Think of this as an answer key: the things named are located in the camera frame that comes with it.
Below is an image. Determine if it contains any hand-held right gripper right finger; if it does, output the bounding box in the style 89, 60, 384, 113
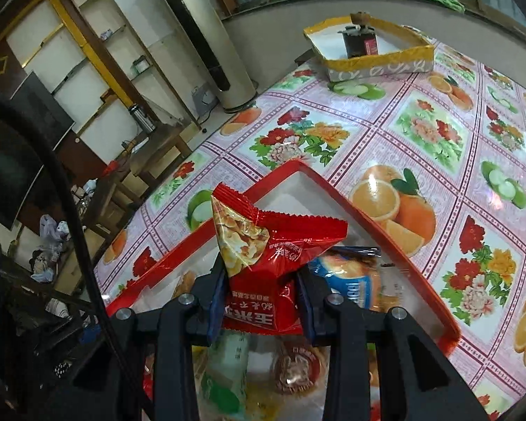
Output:
295, 267, 487, 421

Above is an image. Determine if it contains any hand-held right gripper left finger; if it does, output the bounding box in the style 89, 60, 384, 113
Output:
44, 265, 229, 421

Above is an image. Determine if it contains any red shiny snack packet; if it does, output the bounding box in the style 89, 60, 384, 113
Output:
210, 183, 349, 336

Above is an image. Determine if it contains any red plastic tray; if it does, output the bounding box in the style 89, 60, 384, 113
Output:
107, 160, 461, 421

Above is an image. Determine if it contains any blue bread packet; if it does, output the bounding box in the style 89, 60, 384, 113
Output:
309, 248, 404, 312

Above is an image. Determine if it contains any round pastry packet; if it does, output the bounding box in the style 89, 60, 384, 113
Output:
274, 342, 327, 397

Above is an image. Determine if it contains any pale green snack packet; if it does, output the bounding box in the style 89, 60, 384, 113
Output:
199, 331, 251, 421

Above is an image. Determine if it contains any white plastic bag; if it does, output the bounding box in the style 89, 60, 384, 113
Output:
39, 215, 71, 250

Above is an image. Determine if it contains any wooden side table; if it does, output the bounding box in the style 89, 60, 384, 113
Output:
83, 123, 194, 238

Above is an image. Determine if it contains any black television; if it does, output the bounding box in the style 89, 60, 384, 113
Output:
0, 70, 75, 231

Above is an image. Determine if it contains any steel thermos flask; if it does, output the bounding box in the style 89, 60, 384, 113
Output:
129, 104, 155, 132

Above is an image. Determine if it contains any floral fruit print tablecloth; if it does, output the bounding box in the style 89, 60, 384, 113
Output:
92, 41, 526, 421

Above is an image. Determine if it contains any white tower air conditioner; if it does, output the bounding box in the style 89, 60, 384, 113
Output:
140, 0, 258, 114

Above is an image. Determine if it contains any yellow patterned cardboard box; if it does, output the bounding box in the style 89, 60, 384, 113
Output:
303, 15, 434, 83

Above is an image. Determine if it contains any dark jar with cork lid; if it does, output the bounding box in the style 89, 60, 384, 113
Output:
337, 11, 378, 59

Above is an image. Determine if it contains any wooden shelf cabinet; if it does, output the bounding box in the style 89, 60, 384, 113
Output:
0, 0, 189, 273

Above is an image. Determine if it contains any green cloth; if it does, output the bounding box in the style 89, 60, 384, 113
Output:
430, 0, 465, 13

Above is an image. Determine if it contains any black cable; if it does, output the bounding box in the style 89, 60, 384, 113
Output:
0, 88, 132, 387

